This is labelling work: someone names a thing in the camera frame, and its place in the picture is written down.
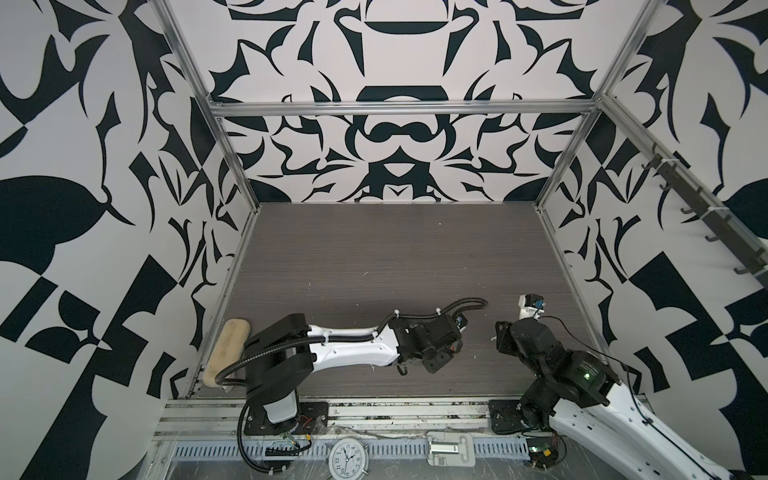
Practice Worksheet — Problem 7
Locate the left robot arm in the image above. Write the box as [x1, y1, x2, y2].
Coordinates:
[203, 297, 488, 475]

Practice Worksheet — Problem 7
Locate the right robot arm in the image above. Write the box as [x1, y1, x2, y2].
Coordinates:
[491, 317, 749, 479]

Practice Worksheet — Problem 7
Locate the silver metal latch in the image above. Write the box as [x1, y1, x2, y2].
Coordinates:
[426, 431, 476, 468]

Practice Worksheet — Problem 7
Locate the white alarm clock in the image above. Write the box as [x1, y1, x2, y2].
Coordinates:
[328, 438, 369, 480]

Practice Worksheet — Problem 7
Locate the wooden brush block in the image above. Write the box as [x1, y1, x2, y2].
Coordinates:
[202, 318, 251, 388]

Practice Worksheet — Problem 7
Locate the black wall hook rail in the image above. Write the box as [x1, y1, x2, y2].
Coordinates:
[643, 144, 767, 290]

